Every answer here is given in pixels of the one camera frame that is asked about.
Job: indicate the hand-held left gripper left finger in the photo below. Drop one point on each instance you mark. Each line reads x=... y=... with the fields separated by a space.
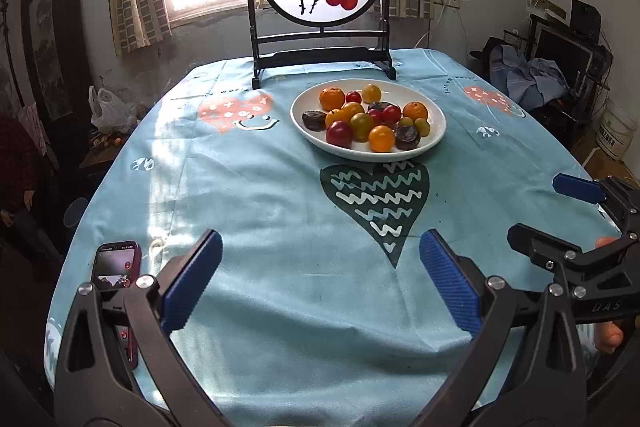
x=192 y=282

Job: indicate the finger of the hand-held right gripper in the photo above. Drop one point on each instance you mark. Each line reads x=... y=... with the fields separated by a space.
x=540 y=244
x=577 y=188

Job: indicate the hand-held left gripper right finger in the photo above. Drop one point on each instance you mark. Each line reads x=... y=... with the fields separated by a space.
x=450 y=282

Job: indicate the white round plate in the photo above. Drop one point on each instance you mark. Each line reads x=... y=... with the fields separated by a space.
x=315 y=141

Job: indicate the large orange mandarin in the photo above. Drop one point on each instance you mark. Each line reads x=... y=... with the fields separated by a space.
x=332 y=98

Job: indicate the person's right hand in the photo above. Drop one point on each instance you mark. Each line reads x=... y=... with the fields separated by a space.
x=610 y=338

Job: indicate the white plastic bucket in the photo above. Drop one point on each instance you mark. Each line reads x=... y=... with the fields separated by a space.
x=617 y=129

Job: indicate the smartphone with red case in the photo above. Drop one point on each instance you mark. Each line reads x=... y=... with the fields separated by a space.
x=116 y=264

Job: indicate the light blue printed tablecloth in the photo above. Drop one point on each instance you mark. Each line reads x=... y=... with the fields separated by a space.
x=300 y=232

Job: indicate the blue crumpled clothes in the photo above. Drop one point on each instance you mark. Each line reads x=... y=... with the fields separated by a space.
x=530 y=77

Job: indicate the black monitor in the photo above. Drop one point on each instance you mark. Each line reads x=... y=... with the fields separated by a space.
x=562 y=52

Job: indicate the small green citrus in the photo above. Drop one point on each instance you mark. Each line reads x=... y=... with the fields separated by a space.
x=422 y=127
x=406 y=122

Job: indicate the black hat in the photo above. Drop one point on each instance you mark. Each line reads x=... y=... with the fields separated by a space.
x=484 y=51

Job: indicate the black speaker box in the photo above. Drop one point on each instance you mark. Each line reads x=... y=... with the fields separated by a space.
x=585 y=19

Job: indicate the small red tomato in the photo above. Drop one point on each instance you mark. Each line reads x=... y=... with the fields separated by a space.
x=391 y=113
x=375 y=117
x=353 y=97

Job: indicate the cardboard box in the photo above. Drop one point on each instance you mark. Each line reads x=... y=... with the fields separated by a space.
x=547 y=6

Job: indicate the large red tomato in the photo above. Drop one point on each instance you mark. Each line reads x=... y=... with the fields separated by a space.
x=340 y=133

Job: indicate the white plastic bag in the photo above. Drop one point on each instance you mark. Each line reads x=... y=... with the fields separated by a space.
x=110 y=109

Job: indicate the small yellow citrus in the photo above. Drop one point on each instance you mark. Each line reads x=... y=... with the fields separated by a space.
x=371 y=93

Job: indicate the white wall power outlet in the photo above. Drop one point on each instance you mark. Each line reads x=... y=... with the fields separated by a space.
x=447 y=0

